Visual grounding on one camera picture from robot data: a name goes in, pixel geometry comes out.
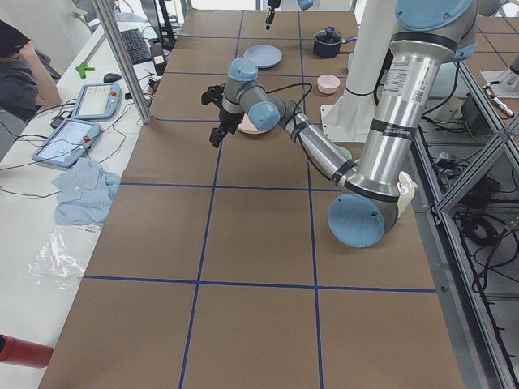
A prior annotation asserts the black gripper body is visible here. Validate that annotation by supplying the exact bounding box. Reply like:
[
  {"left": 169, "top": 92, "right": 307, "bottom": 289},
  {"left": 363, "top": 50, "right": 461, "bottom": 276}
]
[
  {"left": 219, "top": 108, "right": 242, "bottom": 134},
  {"left": 267, "top": 0, "right": 281, "bottom": 11}
]

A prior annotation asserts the pink plate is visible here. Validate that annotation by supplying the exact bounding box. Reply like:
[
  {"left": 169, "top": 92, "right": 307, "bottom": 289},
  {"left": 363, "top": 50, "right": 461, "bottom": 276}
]
[{"left": 238, "top": 114, "right": 268, "bottom": 135}]

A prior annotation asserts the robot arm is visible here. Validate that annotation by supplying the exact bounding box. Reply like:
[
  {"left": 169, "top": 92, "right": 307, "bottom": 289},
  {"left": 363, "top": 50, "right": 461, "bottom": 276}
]
[
  {"left": 265, "top": 0, "right": 314, "bottom": 31},
  {"left": 201, "top": 1, "right": 480, "bottom": 247}
]

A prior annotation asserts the blue plate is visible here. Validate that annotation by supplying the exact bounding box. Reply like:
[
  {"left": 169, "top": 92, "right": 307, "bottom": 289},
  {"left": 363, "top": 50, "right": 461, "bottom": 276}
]
[{"left": 243, "top": 45, "right": 283, "bottom": 69}]

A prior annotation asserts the dark blue pot with lid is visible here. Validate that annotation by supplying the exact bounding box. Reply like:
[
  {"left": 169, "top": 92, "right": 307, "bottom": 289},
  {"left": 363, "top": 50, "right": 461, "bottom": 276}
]
[{"left": 313, "top": 26, "right": 358, "bottom": 59}]

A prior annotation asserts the pink bowl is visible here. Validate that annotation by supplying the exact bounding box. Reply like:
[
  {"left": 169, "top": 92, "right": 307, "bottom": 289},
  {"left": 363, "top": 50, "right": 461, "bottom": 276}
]
[{"left": 317, "top": 74, "right": 341, "bottom": 95}]

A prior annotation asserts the light blue cup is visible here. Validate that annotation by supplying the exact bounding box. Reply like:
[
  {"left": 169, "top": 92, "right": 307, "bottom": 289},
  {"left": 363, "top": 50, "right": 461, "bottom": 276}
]
[{"left": 347, "top": 53, "right": 354, "bottom": 71}]

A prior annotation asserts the black keyboard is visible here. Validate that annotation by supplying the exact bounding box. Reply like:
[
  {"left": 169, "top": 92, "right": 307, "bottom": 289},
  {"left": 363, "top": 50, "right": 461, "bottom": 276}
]
[{"left": 120, "top": 28, "right": 152, "bottom": 65}]

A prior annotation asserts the green bowl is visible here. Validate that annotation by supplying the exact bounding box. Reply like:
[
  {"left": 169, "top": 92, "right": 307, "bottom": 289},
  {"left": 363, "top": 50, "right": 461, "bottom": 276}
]
[{"left": 337, "top": 146, "right": 353, "bottom": 160}]

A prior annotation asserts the black computer mouse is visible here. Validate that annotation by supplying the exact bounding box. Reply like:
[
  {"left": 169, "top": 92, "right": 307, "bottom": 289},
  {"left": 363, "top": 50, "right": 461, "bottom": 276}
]
[{"left": 103, "top": 73, "right": 122, "bottom": 83}]

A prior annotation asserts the far teach pendant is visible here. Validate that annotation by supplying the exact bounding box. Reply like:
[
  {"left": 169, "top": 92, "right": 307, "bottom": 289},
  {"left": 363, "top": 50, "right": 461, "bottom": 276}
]
[{"left": 71, "top": 83, "right": 121, "bottom": 120}]

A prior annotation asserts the teach pendant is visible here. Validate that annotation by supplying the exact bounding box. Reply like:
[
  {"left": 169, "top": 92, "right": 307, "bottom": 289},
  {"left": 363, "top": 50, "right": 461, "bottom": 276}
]
[
  {"left": 32, "top": 118, "right": 101, "bottom": 168},
  {"left": 71, "top": 83, "right": 121, "bottom": 120}
]

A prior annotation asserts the light blue shirt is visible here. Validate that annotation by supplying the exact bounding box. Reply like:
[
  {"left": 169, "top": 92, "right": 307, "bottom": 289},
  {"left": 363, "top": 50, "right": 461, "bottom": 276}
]
[{"left": 52, "top": 157, "right": 121, "bottom": 225}]

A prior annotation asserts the near teach pendant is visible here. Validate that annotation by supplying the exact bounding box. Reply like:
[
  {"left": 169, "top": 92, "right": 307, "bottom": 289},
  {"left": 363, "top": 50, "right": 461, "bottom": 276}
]
[{"left": 32, "top": 118, "right": 101, "bottom": 168}]

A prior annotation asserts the green tool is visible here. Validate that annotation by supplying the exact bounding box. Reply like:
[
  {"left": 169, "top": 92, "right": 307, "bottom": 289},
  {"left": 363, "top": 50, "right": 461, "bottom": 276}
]
[{"left": 75, "top": 62, "right": 96, "bottom": 79}]

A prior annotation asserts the cream toaster with bread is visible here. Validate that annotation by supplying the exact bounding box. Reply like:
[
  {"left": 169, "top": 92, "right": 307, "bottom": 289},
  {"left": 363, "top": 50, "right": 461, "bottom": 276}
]
[{"left": 397, "top": 171, "right": 418, "bottom": 219}]

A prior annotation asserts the seated person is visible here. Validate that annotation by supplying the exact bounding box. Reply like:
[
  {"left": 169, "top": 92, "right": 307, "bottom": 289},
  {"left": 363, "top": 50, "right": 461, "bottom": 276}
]
[{"left": 1, "top": 21, "right": 62, "bottom": 122}]

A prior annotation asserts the clear plastic bag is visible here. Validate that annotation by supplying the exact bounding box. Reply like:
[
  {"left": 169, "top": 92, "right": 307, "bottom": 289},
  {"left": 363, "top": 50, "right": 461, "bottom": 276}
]
[{"left": 24, "top": 225, "right": 101, "bottom": 291}]

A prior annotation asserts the red bottle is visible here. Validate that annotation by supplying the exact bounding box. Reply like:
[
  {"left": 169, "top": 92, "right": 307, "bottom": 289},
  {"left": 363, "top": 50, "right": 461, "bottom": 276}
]
[{"left": 1, "top": 334, "right": 54, "bottom": 368}]

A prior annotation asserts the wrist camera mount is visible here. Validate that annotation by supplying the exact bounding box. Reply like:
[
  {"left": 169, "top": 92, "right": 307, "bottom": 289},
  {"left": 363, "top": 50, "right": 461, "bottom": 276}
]
[{"left": 201, "top": 83, "right": 225, "bottom": 109}]

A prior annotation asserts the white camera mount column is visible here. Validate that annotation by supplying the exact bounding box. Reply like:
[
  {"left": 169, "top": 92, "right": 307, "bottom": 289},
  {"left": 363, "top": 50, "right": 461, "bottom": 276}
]
[{"left": 322, "top": 0, "right": 397, "bottom": 143}]

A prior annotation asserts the aluminium frame post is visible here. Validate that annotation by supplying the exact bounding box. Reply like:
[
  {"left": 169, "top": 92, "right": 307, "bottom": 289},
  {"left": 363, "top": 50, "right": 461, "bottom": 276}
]
[{"left": 92, "top": 0, "right": 152, "bottom": 124}]

